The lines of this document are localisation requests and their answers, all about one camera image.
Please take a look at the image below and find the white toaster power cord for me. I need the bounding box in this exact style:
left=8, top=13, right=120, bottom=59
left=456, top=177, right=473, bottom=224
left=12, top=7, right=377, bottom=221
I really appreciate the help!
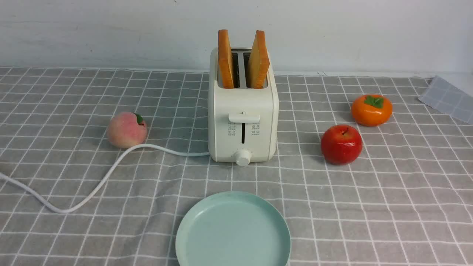
left=0, top=143, right=211, bottom=214

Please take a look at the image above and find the orange persimmon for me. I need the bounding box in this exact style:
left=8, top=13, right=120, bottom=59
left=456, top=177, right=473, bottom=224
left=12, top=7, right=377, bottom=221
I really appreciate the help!
left=351, top=94, right=393, bottom=127

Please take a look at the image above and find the toast slice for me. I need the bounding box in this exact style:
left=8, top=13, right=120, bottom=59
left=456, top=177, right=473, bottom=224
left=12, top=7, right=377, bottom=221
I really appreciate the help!
left=246, top=30, right=270, bottom=89
left=218, top=29, right=235, bottom=89

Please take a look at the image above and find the pink peach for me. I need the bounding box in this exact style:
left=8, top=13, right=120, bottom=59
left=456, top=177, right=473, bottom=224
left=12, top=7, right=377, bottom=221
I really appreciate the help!
left=107, top=112, right=147, bottom=149

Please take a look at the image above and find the grey checked tablecloth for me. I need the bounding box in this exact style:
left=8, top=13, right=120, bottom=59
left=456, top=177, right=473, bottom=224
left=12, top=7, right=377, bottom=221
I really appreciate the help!
left=0, top=67, right=473, bottom=266

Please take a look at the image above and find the light green round plate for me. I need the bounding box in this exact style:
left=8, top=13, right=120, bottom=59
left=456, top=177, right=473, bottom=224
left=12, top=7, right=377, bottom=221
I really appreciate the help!
left=175, top=191, right=291, bottom=266

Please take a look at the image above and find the white two-slot toaster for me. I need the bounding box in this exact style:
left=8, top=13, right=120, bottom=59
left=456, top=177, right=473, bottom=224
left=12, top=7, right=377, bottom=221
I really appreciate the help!
left=207, top=48, right=279, bottom=166

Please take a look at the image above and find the red apple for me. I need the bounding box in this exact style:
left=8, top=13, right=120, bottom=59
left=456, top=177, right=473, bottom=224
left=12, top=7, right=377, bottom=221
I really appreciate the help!
left=320, top=124, right=363, bottom=165

